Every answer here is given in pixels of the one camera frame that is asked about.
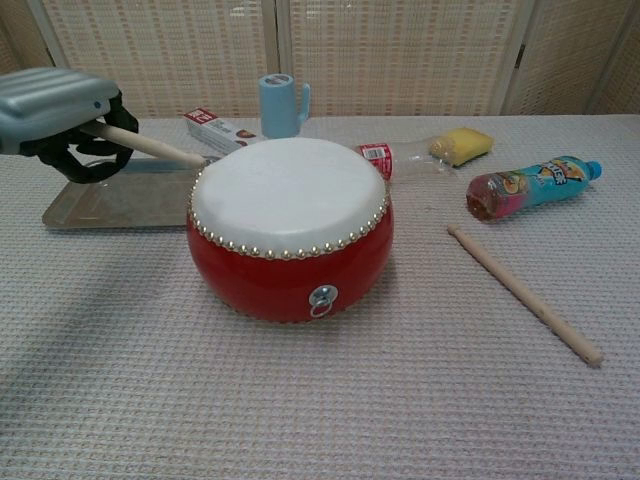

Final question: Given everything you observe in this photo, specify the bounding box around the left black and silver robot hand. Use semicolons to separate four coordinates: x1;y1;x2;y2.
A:
0;67;140;184

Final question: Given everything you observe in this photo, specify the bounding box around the wooden drumstick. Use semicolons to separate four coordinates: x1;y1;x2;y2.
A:
94;123;207;170
446;224;605;370

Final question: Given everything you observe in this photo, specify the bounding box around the red and white drum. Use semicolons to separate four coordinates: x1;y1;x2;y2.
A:
185;138;395;325

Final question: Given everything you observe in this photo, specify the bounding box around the rectangular stainless steel tray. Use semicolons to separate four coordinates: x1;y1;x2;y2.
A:
40;157;222;232

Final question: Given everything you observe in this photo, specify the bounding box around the long red and white box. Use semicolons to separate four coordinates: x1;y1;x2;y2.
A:
183;107;261;156

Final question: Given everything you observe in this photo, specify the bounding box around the light blue cylindrical cup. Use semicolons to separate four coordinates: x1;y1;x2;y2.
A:
257;72;312;140

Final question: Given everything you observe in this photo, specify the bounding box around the clear bottle with red label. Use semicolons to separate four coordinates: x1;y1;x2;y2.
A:
355;133;459;181

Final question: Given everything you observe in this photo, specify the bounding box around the woven bamboo folding screen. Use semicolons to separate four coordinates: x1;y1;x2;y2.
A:
0;0;640;121

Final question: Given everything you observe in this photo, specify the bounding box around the white woven tablecloth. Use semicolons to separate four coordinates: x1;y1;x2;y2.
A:
0;115;640;480

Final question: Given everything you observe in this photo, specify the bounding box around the yellow sponge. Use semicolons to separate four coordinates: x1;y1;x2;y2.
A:
428;126;497;168

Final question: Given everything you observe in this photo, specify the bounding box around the blue labelled drink bottle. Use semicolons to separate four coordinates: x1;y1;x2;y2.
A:
465;158;603;224

